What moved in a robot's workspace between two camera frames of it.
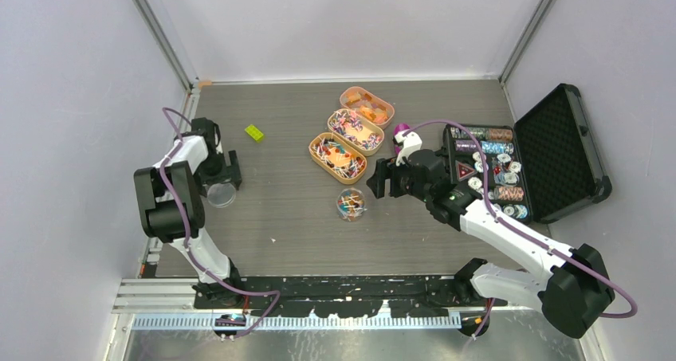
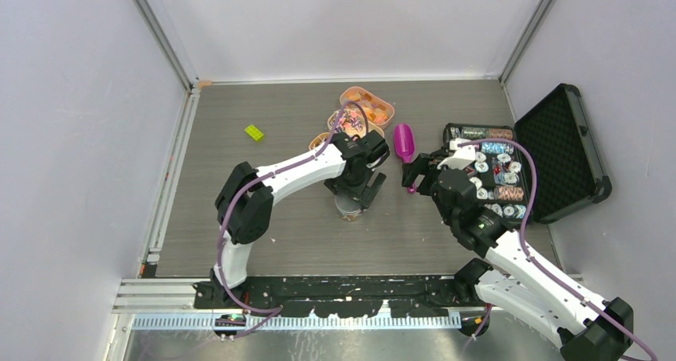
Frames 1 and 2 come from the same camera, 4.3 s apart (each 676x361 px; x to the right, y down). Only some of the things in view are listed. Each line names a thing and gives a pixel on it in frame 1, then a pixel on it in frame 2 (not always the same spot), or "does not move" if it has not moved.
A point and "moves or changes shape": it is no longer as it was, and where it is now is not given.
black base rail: [412, 296] does not move
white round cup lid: [221, 195] moves or changes shape
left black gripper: [227, 174] → [339, 186]
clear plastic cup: [351, 204] does not move
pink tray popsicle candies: [367, 105] does not move
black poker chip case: [544, 167] does not move
